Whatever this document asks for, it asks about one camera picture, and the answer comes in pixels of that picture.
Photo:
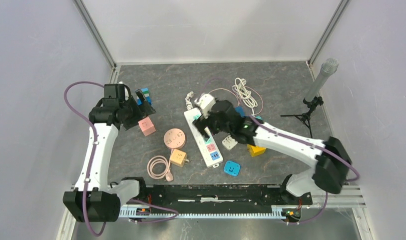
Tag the grey microphone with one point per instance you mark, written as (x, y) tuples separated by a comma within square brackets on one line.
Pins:
[(328, 68)]

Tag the pink round socket base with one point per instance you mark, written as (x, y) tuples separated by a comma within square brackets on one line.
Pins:
[(174, 138)]

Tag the white long power strip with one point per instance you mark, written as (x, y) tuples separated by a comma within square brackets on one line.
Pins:
[(207, 146)]

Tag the white plug adapter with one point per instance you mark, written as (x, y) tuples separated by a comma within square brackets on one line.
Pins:
[(229, 143)]

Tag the orange cube socket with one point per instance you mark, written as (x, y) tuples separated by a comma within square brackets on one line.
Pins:
[(178, 157)]

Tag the blue green striped block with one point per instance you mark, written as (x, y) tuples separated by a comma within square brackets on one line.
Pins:
[(146, 94)]

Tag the dark blue cube socket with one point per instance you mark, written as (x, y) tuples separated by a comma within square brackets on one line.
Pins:
[(240, 111)]

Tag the blue plug adapter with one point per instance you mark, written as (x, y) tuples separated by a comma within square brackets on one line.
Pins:
[(231, 168)]

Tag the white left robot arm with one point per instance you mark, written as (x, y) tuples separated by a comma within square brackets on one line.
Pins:
[(92, 200)]

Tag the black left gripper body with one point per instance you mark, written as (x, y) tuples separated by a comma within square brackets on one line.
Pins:
[(133, 112)]

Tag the pink round plug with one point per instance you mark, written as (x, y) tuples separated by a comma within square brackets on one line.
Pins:
[(169, 177)]

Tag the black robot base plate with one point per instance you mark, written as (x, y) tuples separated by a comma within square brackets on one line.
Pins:
[(219, 198)]

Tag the pink cube socket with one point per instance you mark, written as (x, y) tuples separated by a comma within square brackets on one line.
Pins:
[(147, 127)]

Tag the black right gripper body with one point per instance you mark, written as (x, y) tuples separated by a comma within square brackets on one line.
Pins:
[(212, 124)]

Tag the black microphone tripod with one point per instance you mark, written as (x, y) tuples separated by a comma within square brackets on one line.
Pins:
[(305, 117)]

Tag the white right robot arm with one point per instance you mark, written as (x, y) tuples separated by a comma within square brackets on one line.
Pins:
[(328, 161)]

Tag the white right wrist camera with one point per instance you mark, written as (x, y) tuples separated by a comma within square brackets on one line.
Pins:
[(205, 103)]

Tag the yellow cube socket adapter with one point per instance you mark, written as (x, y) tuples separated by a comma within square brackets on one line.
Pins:
[(255, 150)]

